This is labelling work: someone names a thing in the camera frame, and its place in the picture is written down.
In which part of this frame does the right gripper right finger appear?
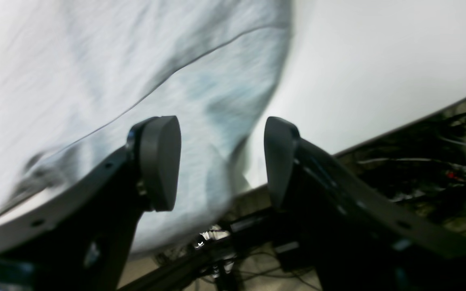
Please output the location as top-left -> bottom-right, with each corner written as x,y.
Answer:
264,116 -> 466,291

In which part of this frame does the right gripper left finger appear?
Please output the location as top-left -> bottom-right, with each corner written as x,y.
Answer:
0,116 -> 181,291

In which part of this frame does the black cable bundle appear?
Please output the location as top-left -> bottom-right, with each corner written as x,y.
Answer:
338,101 -> 466,243

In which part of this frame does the grey T-shirt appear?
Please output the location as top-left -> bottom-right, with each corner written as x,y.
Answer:
0,0 -> 292,257

